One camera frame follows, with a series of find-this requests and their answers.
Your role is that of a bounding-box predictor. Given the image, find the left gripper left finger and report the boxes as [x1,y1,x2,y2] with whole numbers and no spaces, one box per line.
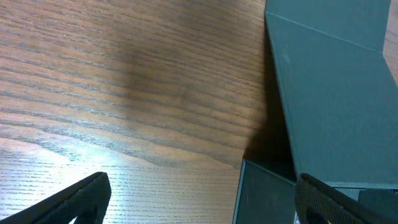
[1,172,111,224]

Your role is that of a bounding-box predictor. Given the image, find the black rectangular box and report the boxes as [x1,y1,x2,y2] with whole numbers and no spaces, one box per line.
[233,0,397,223]

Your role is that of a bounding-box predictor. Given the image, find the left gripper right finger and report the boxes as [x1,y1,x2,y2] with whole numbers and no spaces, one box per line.
[294,174,397,224]

